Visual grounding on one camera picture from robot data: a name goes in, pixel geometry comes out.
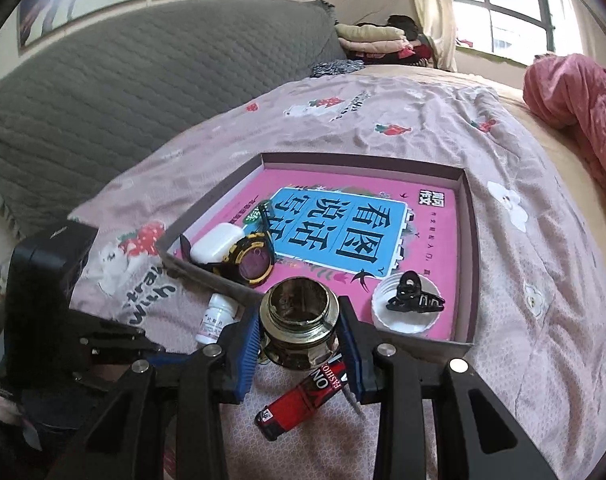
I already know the small metal blade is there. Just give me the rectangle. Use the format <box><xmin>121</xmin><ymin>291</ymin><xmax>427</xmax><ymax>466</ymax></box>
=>
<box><xmin>346</xmin><ymin>382</ymin><xmax>364</xmax><ymax>417</ymax></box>

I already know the yellow black digital watch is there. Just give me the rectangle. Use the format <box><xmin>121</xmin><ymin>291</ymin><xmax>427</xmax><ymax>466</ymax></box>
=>
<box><xmin>215</xmin><ymin>202</ymin><xmax>280</xmax><ymax>288</ymax></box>

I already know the dark patterned cloth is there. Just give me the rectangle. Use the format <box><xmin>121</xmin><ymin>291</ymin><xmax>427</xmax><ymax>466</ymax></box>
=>
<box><xmin>310</xmin><ymin>59</ymin><xmax>366</xmax><ymax>79</ymax></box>

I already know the pink quilt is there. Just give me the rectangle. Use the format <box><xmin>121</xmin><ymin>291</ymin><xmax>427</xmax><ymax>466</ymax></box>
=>
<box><xmin>523</xmin><ymin>52</ymin><xmax>606</xmax><ymax>196</ymax></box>

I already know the white earbuds case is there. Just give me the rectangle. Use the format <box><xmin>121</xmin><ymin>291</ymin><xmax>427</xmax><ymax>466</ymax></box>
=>
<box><xmin>189</xmin><ymin>223</ymin><xmax>244</xmax><ymax>265</ymax></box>

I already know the grey cardboard box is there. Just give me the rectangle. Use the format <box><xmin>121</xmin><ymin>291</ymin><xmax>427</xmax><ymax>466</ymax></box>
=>
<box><xmin>155</xmin><ymin>152</ymin><xmax>481</xmax><ymax>356</ymax></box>

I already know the red and black tube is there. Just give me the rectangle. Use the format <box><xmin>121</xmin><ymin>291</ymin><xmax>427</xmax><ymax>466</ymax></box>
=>
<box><xmin>255</xmin><ymin>355</ymin><xmax>348</xmax><ymax>442</ymax></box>

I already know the pink picture book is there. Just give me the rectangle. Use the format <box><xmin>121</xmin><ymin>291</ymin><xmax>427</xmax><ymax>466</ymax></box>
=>
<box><xmin>183</xmin><ymin>167</ymin><xmax>464</xmax><ymax>341</ymax></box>

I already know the pile of folded clothes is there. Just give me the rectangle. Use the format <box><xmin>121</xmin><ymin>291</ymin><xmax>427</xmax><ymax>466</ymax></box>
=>
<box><xmin>335</xmin><ymin>14</ymin><xmax>436</xmax><ymax>68</ymax></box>

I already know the black hair clip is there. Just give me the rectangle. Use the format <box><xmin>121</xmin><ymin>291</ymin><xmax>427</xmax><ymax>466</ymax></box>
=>
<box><xmin>385</xmin><ymin>270</ymin><xmax>446</xmax><ymax>313</ymax></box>

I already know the grey quilted headboard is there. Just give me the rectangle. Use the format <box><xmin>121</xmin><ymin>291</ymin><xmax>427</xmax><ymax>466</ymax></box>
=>
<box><xmin>0</xmin><ymin>0</ymin><xmax>346</xmax><ymax>241</ymax></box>

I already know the cream curtain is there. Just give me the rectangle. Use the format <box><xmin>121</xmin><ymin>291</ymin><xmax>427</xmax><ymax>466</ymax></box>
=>
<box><xmin>403</xmin><ymin>0</ymin><xmax>458</xmax><ymax>72</ymax></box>

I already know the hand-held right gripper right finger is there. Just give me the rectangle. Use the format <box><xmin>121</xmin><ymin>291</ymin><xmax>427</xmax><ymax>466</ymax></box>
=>
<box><xmin>336</xmin><ymin>295</ymin><xmax>558</xmax><ymax>480</ymax></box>

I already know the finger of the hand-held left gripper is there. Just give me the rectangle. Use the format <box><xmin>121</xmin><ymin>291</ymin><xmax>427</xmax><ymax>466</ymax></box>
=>
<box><xmin>77</xmin><ymin>326</ymin><xmax>167</xmax><ymax>357</ymax></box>
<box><xmin>73</xmin><ymin>351</ymin><xmax>196</xmax><ymax>386</ymax></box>

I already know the pink printed bed sheet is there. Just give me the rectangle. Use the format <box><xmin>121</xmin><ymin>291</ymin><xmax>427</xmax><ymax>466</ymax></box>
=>
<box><xmin>68</xmin><ymin>77</ymin><xmax>606</xmax><ymax>480</ymax></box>

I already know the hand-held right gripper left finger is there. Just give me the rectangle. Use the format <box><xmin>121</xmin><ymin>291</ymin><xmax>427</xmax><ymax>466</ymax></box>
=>
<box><xmin>48</xmin><ymin>316</ymin><xmax>262</xmax><ymax>480</ymax></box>

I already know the white jar lid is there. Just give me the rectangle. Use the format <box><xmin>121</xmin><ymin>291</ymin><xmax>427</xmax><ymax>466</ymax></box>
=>
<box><xmin>372</xmin><ymin>274</ymin><xmax>444</xmax><ymax>333</ymax></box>

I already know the white pill bottle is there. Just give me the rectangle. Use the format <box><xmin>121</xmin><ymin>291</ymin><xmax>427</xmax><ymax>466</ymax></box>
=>
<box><xmin>195</xmin><ymin>294</ymin><xmax>241</xmax><ymax>346</ymax></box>

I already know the window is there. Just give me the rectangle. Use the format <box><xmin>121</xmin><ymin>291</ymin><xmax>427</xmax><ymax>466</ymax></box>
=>
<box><xmin>450</xmin><ymin>0</ymin><xmax>584</xmax><ymax>67</ymax></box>

